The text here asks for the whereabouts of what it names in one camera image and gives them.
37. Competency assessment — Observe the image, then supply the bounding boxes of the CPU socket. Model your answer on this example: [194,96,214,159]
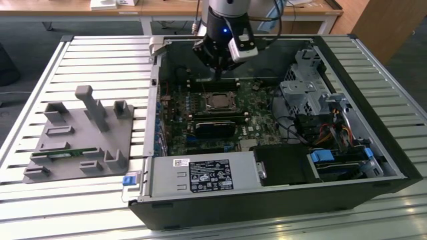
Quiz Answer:
[201,91,242,113]

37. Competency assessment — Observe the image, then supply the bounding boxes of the yellow red power wires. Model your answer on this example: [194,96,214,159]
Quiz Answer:
[312,123,354,147]

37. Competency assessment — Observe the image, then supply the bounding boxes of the grey case latch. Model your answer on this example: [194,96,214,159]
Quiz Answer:
[146,36,173,63]

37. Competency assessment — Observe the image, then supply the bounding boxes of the green RAM stick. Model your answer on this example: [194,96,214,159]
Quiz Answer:
[30,146,101,161]
[190,113,245,123]

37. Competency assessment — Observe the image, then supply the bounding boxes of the black plastic shroud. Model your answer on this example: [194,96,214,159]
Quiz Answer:
[252,144,317,188]

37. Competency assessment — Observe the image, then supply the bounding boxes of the green motherboard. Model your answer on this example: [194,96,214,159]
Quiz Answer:
[156,74,284,157]

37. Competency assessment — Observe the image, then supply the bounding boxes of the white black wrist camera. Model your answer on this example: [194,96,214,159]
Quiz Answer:
[226,34,260,64]

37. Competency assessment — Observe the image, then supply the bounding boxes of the silver power supply unit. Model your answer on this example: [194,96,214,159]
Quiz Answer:
[141,151,261,200]

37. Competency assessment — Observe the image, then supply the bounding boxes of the wooden desk white legs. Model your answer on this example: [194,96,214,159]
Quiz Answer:
[138,0,344,36]
[0,0,144,32]

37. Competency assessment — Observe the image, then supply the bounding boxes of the wooden cabinet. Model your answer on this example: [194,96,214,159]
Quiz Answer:
[342,0,427,65]

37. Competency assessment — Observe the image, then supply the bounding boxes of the silver chipset heatsink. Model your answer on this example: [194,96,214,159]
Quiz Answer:
[238,139,261,152]

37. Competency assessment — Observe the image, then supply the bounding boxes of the black graphics card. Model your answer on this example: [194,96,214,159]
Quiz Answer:
[192,120,237,139]

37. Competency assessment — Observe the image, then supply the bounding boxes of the plain white box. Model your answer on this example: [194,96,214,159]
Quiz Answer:
[89,0,118,11]

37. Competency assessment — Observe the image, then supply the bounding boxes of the grey parts rack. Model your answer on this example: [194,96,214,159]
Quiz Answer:
[19,84,136,185]

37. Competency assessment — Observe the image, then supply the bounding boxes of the blue disk carrier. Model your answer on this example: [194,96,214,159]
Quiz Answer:
[308,149,336,166]

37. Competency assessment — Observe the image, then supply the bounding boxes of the silver green CPU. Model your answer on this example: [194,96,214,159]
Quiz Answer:
[209,94,234,106]

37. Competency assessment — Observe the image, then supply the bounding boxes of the black PC case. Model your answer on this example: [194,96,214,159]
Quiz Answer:
[126,33,425,231]

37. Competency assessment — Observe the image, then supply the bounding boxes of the blue case latch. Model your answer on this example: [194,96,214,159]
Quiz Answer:
[121,175,138,188]

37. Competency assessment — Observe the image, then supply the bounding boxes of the silver disk cage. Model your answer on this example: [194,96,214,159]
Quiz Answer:
[278,48,336,117]

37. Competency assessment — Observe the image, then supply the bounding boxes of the pale blue teach pendant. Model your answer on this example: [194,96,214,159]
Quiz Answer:
[256,0,288,33]

